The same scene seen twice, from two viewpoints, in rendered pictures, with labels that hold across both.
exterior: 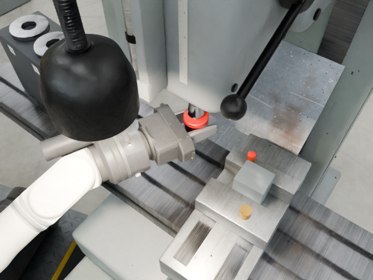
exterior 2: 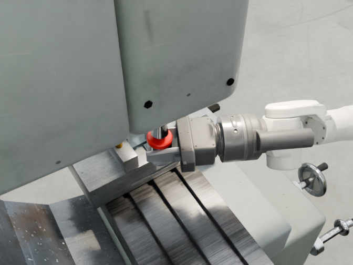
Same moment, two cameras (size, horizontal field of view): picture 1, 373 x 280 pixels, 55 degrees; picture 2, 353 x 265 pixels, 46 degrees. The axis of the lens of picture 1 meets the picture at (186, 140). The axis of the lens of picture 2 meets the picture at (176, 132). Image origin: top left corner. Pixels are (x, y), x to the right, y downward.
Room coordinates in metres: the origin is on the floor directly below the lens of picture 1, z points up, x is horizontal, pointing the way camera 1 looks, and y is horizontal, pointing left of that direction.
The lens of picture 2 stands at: (0.88, 0.20, 1.74)
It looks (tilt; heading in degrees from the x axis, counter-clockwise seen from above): 48 degrees down; 202
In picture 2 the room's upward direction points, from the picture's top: straight up
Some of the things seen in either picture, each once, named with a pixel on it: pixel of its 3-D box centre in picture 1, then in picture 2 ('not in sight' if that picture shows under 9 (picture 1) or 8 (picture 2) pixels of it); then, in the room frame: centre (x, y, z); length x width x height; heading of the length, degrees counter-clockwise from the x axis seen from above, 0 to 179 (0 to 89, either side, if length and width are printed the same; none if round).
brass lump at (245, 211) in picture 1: (245, 212); not in sight; (0.29, -0.11, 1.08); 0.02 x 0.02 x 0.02
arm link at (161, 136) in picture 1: (149, 143); (210, 141); (0.39, 0.07, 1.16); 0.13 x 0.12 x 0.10; 28
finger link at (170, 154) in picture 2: (185, 113); (163, 157); (0.46, 0.00, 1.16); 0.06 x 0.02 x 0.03; 118
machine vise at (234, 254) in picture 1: (241, 210); (144, 139); (0.32, -0.11, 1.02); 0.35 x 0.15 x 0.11; 146
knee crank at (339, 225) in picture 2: not in sight; (332, 233); (0.09, 0.41, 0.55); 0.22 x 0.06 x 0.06; 143
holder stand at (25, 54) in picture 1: (53, 68); not in sight; (0.69, 0.33, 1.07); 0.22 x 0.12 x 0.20; 48
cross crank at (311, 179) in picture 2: not in sight; (303, 184); (0.03, 0.28, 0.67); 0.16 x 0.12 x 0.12; 143
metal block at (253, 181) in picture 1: (252, 184); (131, 126); (0.35, -0.13, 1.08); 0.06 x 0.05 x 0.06; 56
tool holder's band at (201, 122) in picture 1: (195, 116); (159, 138); (0.43, -0.02, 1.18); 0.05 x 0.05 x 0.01
